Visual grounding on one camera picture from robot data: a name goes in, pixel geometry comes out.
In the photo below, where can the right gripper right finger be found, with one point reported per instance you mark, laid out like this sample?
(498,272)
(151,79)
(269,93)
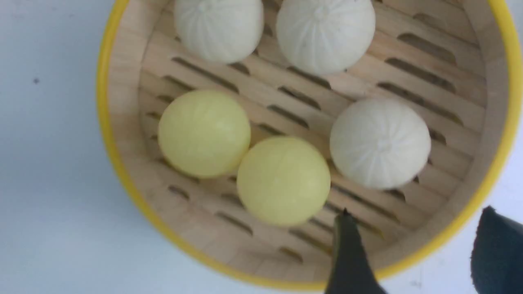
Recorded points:
(497,255)

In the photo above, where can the yellow bun front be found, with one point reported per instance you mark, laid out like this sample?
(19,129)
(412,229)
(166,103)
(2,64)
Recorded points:
(283,181)

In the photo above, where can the white bun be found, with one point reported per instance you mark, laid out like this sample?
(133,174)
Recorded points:
(379,143)
(322,37)
(224,31)

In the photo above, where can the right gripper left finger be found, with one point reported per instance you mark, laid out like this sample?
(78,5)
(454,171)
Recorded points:
(351,272)

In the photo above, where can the bamboo steamer tray yellow rim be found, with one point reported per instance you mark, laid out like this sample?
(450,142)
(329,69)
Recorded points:
(265,138)

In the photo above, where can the yellow bun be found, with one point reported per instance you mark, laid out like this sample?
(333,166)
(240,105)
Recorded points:
(204,133)
(283,181)

